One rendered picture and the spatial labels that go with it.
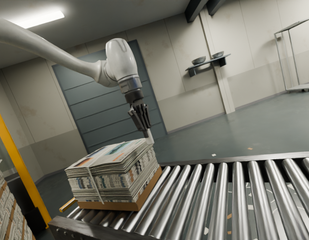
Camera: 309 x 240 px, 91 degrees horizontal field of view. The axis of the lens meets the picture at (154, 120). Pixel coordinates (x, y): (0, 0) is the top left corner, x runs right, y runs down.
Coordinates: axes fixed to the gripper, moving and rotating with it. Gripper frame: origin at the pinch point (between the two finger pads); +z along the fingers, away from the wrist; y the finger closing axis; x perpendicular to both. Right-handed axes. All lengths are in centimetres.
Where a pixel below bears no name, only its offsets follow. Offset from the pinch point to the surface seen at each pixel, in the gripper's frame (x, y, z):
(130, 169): -8.3, 8.7, 10.3
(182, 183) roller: 4.8, -7.4, 28.2
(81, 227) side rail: -31.7, 24.5, 27.4
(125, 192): -10.6, 13.4, 17.8
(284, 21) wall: 206, -629, -112
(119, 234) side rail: -10.0, 23.2, 27.4
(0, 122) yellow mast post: -223, -21, -48
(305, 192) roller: 48, -2, 28
